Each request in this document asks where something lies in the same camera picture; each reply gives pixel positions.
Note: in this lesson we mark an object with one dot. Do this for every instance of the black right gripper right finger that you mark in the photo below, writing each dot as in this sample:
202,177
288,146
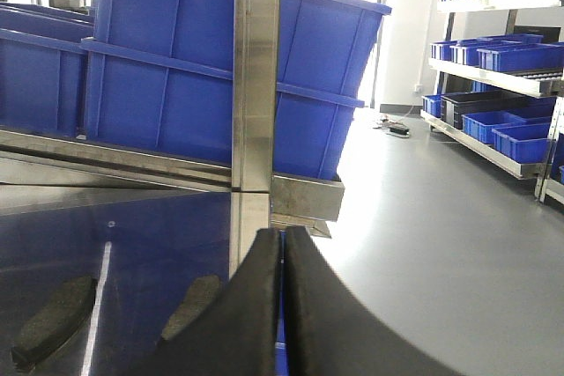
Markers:
328,330

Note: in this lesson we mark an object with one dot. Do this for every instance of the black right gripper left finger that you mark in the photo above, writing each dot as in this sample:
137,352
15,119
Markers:
236,333

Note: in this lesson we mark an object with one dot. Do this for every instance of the right brake pad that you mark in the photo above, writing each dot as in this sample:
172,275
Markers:
202,291

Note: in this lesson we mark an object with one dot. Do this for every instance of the brake pad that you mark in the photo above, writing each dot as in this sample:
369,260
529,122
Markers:
202,291
47,331

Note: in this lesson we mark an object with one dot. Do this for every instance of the middle brake pad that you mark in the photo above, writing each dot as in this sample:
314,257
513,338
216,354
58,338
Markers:
47,331

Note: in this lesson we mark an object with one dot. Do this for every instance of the black power strip on floor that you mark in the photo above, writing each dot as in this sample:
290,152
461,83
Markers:
399,131

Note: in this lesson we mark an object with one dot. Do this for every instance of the black bin on shelf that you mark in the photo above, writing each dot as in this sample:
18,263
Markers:
455,105

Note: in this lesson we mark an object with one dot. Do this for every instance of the large blue crate right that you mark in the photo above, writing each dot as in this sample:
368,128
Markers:
160,78

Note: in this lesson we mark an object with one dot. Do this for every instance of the steel shelving rack with bins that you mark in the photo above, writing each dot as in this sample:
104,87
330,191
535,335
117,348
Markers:
526,142

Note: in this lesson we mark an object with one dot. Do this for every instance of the blue crate with red bags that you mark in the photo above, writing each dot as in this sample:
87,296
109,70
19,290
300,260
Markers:
43,70

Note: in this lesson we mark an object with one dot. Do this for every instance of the steel rack upright right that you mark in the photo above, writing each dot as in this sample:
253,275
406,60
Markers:
256,25

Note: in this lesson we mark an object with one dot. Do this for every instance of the steel roller rack frame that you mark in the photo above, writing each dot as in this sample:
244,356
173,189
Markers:
28,159

